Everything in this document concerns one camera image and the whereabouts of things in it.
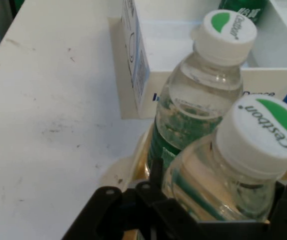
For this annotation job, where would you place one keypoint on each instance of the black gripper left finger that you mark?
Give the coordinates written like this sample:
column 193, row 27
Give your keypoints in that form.
column 133, row 212

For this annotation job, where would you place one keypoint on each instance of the green foam building block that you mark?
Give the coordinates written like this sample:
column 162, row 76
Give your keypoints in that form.
column 19, row 5

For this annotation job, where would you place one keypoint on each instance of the white ByteDance cardboard box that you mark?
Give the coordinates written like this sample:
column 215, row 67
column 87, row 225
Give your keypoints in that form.
column 138, row 62

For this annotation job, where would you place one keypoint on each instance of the clear water bottle green label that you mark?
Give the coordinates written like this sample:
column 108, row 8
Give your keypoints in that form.
column 243, row 10
column 258, row 130
column 203, row 82

